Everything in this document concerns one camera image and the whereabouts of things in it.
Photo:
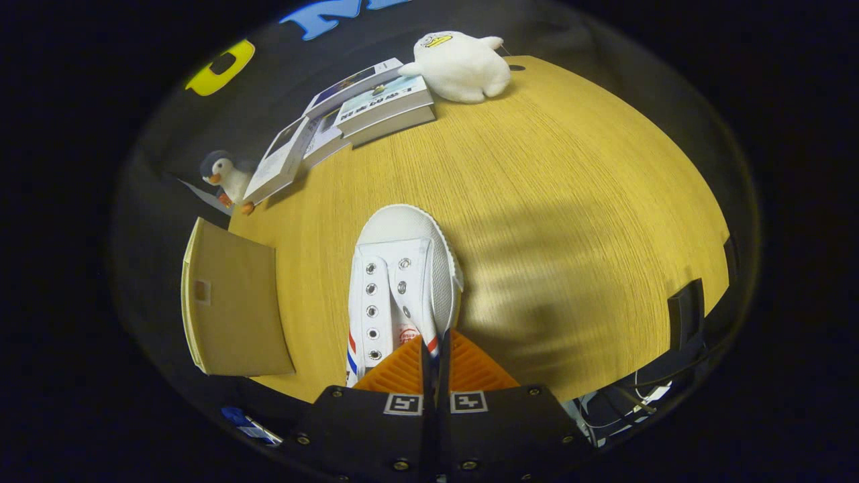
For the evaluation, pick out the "small blue object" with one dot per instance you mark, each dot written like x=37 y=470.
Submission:
x=233 y=414

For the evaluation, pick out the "thick grey book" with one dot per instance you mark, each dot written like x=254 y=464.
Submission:
x=396 y=127

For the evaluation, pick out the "black chair armrest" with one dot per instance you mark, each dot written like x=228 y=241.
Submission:
x=686 y=315

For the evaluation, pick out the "penguin plush toy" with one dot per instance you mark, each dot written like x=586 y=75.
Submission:
x=231 y=178

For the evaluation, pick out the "portrait cover book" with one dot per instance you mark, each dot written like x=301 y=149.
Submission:
x=275 y=164

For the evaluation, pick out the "beige fabric storage box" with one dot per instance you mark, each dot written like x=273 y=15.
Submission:
x=235 y=308

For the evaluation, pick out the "pale teal cover book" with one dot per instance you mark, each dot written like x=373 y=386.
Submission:
x=382 y=100

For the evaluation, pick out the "white canvas shoe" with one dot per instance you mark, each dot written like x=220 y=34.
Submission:
x=402 y=235

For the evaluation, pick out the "white printed booklet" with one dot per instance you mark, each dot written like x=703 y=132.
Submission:
x=325 y=141

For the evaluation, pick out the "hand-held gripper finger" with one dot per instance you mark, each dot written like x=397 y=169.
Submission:
x=429 y=376
x=444 y=376

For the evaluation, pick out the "black backdrop cloth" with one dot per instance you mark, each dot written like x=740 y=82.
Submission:
x=161 y=134

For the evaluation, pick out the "white duck plush toy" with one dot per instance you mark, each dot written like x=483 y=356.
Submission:
x=463 y=70

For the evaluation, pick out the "blue picture cover book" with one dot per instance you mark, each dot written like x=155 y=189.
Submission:
x=349 y=84

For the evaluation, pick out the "blue and white flat object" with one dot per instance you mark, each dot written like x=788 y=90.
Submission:
x=262 y=433

